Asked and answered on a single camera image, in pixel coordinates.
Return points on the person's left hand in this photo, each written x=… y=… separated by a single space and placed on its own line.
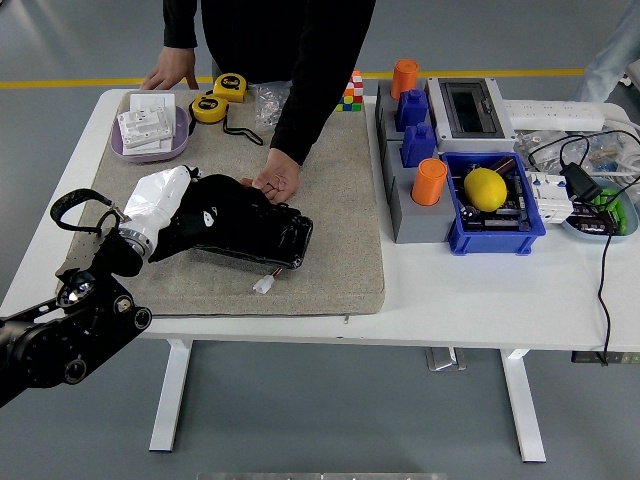
x=280 y=175

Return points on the person's right hand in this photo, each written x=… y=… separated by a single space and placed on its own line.
x=172 y=67

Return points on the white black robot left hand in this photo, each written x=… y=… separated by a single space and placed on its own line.
x=157 y=197

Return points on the black rag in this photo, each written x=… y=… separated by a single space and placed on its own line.
x=230 y=200

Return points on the black glossy panel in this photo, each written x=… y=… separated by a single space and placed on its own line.
x=270 y=240

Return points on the person's right forearm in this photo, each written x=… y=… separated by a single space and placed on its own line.
x=180 y=22

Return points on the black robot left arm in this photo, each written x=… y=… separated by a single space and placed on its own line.
x=65 y=330

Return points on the person's left forearm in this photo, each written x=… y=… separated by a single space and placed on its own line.
x=310 y=110

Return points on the black desk control panel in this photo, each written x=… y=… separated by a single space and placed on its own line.
x=590 y=357

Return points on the purple tray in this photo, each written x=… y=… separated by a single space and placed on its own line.
x=181 y=135

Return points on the grey-brown mat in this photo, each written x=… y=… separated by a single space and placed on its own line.
x=325 y=225

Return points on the clear bag of white parts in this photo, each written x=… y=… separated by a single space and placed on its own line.
x=265 y=107

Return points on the person's torso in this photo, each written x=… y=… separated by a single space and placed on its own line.
x=260 y=35

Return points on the colourful puzzle cube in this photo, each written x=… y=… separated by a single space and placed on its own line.
x=352 y=97

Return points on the blue block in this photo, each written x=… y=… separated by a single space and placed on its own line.
x=419 y=145
x=412 y=110

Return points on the grey block holder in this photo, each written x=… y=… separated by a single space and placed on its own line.
x=420 y=222

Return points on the orange cylinder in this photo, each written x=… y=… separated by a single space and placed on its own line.
x=404 y=77
x=429 y=182

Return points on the grey distribution box with window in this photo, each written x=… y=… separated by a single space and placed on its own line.
x=470 y=110

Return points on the white table leg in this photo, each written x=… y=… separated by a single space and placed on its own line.
x=170 y=400
x=522 y=410

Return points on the yellow lemon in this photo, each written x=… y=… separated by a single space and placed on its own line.
x=485 y=189

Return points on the black circuit module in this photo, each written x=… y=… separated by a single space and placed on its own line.
x=495 y=220

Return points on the blue plastic bin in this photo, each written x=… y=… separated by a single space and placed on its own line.
x=490 y=242

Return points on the brown cylindrical capacitor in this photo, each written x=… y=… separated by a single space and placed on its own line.
x=504 y=165

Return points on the grey metal plate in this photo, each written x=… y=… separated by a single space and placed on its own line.
x=442 y=360

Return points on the clear bag of metal parts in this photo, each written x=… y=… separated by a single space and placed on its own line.
x=542 y=147

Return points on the white circuit breaker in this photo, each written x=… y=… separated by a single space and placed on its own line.
x=547 y=200

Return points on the white power strip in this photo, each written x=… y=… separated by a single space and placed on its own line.
x=550 y=115

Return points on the black power adapter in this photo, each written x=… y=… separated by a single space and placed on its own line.
x=582 y=182

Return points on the black relay module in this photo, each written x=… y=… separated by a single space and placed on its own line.
x=592 y=222

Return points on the clear bag of blue parts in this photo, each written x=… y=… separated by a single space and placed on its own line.
x=607 y=152

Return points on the green terminal block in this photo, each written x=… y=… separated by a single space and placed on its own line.
x=620 y=212

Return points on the person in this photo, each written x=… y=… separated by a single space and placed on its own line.
x=610 y=60

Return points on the light-blue tray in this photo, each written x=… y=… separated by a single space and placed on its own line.
x=631 y=220

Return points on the white cart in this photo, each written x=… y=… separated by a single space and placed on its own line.
x=636 y=80

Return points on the white wall switch plate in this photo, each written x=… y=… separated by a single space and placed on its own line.
x=150 y=148
x=145 y=127
x=150 y=101

